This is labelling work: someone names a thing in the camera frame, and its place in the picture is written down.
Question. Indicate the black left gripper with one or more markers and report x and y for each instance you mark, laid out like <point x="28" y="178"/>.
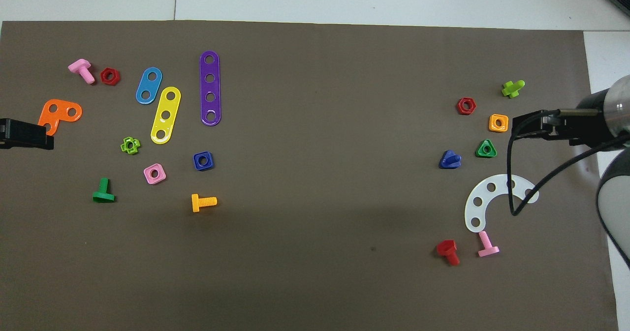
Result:
<point x="9" y="133"/>

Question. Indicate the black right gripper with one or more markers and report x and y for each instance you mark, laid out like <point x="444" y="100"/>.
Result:
<point x="588" y="130"/>

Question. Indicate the blue triangle toy screw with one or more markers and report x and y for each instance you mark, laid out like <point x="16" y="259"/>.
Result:
<point x="447" y="162"/>

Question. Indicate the blue square toy nut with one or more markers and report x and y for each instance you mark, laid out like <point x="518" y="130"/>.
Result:
<point x="197" y="166"/>

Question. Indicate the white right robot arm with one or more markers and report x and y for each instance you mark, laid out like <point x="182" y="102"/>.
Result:
<point x="620" y="105"/>

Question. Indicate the orange square toy nut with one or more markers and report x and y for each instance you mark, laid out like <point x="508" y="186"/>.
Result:
<point x="492" y="127"/>

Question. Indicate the lime green cross screw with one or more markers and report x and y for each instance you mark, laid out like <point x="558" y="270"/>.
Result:
<point x="511" y="90"/>

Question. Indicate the green triangle toy nut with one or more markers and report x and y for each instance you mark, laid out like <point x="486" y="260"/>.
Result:
<point x="480" y="153"/>

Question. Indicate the red hexagon toy nut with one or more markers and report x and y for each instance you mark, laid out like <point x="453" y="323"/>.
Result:
<point x="103" y="76"/>
<point x="460" y="106"/>

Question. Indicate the pink toy screw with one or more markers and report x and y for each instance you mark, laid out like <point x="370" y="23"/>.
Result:
<point x="78" y="66"/>
<point x="488" y="250"/>

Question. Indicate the lime green cross nut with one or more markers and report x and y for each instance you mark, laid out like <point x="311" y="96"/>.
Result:
<point x="123" y="146"/>

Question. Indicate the dark green toy screw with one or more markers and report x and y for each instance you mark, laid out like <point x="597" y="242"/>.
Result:
<point x="103" y="197"/>

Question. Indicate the pink square toy nut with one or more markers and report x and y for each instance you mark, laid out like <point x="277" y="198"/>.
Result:
<point x="161" y="177"/>

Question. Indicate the red hexagon toy screw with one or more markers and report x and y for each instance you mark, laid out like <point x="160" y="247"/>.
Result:
<point x="447" y="248"/>

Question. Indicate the orange-yellow toy screw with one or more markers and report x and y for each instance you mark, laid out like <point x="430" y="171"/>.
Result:
<point x="195" y="203"/>

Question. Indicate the orange angled three-hole plate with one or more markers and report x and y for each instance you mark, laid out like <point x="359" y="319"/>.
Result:
<point x="62" y="109"/>

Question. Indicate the white curved five-hole plate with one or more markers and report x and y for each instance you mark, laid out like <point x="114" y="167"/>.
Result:
<point x="483" y="195"/>

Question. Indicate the blue two-hole strip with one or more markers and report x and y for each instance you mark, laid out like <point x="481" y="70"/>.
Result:
<point x="148" y="86"/>

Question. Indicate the yellow three-hole strip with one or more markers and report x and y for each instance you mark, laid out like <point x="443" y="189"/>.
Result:
<point x="168" y="105"/>

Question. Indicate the purple four-hole strip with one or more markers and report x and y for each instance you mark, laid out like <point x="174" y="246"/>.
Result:
<point x="210" y="87"/>

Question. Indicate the brown table mat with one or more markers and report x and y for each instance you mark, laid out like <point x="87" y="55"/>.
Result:
<point x="315" y="252"/>

